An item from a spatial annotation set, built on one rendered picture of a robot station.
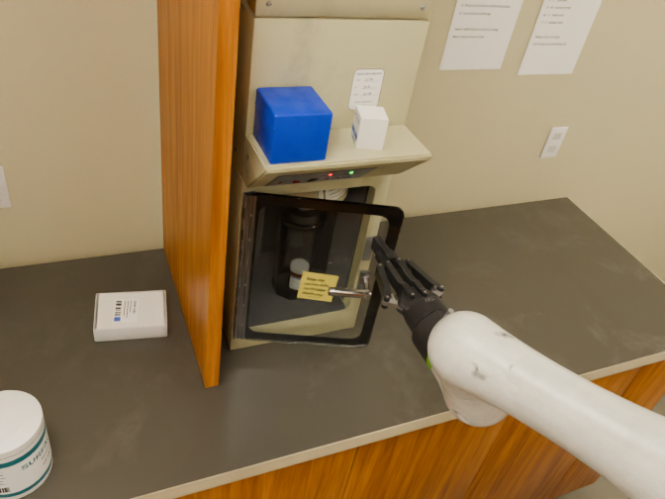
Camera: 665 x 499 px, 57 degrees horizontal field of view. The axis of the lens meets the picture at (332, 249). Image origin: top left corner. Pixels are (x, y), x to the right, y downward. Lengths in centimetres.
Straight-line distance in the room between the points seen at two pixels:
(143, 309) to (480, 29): 113
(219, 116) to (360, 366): 74
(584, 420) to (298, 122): 59
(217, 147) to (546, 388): 59
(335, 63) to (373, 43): 7
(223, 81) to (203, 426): 72
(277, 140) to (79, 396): 71
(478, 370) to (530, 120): 135
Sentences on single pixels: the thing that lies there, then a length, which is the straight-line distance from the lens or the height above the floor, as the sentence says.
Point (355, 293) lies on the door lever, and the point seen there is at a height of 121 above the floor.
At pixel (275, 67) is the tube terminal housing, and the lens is 106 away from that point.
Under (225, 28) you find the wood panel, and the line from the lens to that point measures 91.
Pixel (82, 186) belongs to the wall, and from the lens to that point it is 162.
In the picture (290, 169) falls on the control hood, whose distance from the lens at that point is 102.
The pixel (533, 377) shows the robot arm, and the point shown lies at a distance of 82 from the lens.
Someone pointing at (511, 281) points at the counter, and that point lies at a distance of 186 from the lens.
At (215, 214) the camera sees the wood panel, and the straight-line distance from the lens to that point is 106.
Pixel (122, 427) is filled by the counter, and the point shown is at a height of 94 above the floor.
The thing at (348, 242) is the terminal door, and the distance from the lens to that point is 122.
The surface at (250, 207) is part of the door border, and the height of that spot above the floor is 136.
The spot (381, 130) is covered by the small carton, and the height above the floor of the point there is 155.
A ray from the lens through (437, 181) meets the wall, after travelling 200.
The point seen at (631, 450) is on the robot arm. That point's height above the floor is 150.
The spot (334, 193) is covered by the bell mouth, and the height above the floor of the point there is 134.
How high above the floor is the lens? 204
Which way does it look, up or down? 38 degrees down
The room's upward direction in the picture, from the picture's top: 11 degrees clockwise
